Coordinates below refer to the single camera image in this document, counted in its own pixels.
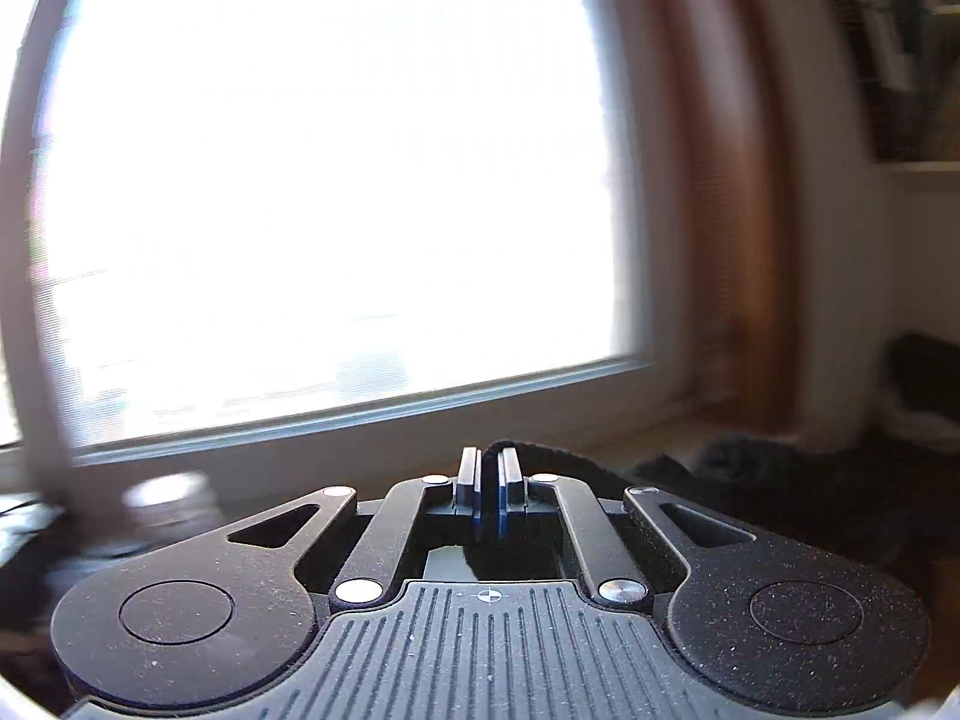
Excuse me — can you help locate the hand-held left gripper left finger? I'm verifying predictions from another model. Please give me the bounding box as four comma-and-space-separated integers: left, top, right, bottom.
225, 447, 485, 610

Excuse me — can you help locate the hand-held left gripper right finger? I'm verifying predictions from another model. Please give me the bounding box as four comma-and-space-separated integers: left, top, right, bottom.
495, 447, 758, 611

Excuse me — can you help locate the beige windowsill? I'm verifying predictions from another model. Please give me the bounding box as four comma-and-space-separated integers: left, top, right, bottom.
0, 420, 803, 533

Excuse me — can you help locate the clear bottle with white cap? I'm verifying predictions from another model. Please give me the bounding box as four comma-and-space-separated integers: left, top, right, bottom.
121, 471, 220, 545

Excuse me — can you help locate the wooden window trim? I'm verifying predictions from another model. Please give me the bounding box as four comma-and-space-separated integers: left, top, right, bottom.
637, 0, 800, 440

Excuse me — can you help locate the thick black folded garment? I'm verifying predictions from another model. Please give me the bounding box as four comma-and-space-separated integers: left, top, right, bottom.
881, 332, 960, 412

